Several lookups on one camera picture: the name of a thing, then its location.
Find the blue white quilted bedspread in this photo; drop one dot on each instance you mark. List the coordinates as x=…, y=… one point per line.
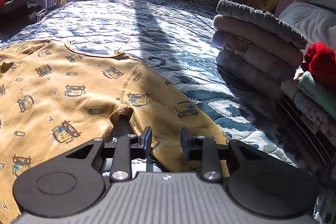
x=174, y=39

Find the yellow car print shirt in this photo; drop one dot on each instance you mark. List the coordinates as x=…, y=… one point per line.
x=54, y=98

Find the white pillow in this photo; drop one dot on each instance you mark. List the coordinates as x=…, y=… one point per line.
x=316, y=24

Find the black striped folded garment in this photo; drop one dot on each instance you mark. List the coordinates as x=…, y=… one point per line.
x=315, y=141

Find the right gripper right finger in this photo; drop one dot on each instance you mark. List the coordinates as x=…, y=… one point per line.
x=206, y=151

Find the yellow plush toy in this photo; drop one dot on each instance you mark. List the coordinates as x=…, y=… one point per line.
x=269, y=5

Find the grey folded bottom garment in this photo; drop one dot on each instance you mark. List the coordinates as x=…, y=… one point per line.
x=236, y=66

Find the dark grey clothes pile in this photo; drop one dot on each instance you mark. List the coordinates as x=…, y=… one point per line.
x=27, y=11

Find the pink pillow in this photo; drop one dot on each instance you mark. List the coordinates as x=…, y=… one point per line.
x=283, y=4

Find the grey-green folded towel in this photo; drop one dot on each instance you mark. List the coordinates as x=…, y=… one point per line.
x=264, y=20

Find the mint green folded garment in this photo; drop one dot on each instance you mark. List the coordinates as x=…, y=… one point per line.
x=317, y=93

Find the lavender folded garment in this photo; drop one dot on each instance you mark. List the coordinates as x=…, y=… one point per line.
x=269, y=64

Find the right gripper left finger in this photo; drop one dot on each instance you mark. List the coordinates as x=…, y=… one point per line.
x=126, y=149

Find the floral print folded garment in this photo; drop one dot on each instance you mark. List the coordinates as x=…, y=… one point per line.
x=318, y=117

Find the beige folded garment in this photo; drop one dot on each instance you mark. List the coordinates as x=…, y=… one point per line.
x=261, y=38

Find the red folded garment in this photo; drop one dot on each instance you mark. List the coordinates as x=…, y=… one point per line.
x=320, y=63

